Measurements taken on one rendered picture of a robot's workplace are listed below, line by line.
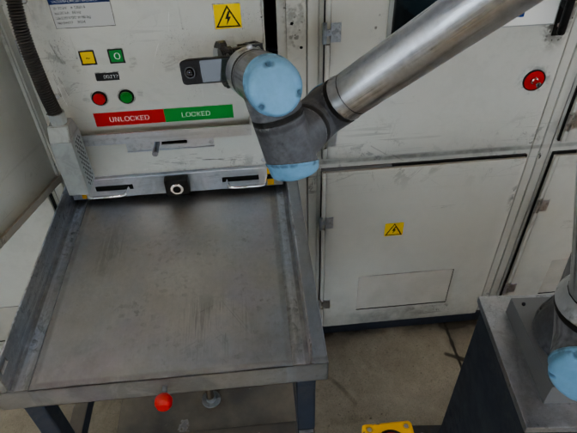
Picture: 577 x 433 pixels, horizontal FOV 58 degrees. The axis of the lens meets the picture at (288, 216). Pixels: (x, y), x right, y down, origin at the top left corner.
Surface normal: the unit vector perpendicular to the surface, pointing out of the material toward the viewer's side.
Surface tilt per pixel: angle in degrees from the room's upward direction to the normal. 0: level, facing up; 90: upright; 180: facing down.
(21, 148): 90
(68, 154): 90
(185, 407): 0
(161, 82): 90
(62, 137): 61
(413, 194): 90
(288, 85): 70
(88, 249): 0
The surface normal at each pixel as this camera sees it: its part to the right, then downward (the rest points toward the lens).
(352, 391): -0.03, -0.75
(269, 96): 0.30, 0.32
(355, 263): 0.09, 0.66
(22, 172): 0.97, 0.13
